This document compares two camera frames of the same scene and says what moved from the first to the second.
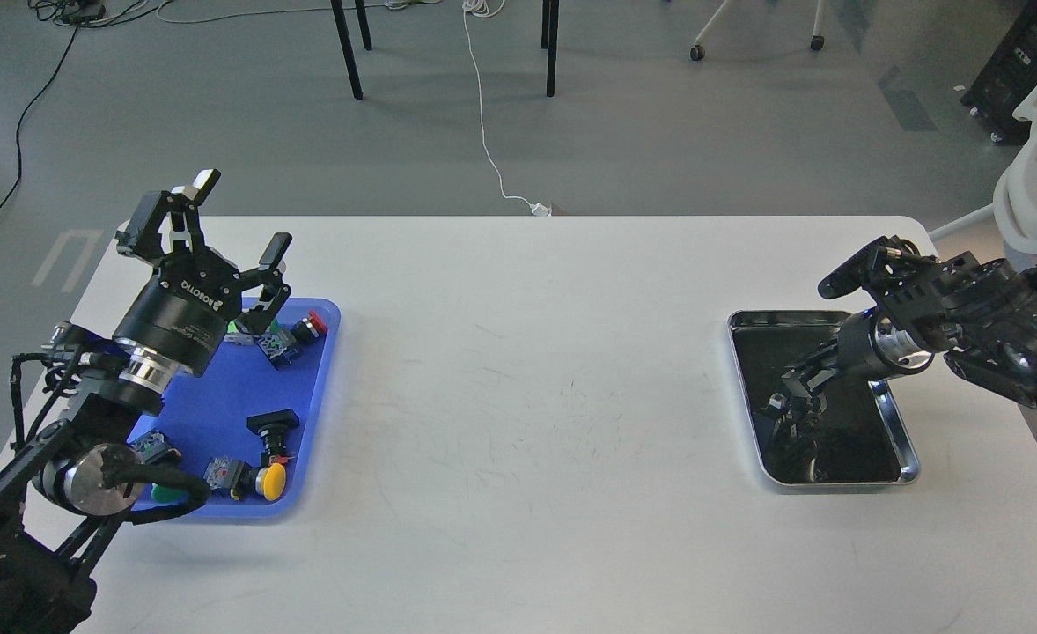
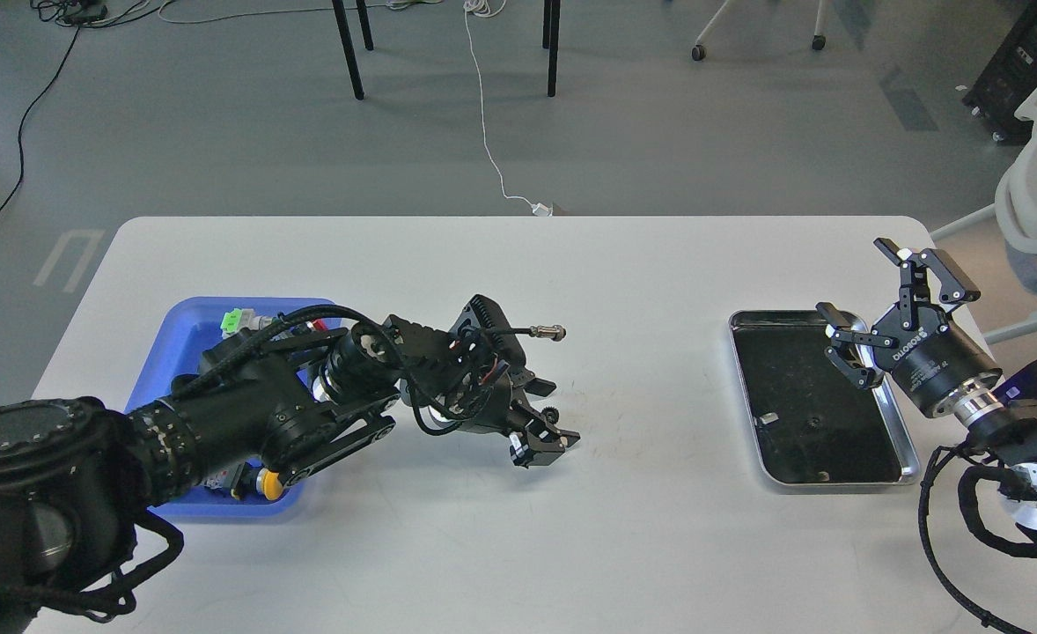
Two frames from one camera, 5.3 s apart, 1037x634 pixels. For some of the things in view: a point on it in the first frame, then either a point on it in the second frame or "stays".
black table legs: [550, 15] stays
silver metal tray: [843, 431] stays
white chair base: [697, 52] stays
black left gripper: [180, 317] → [492, 405]
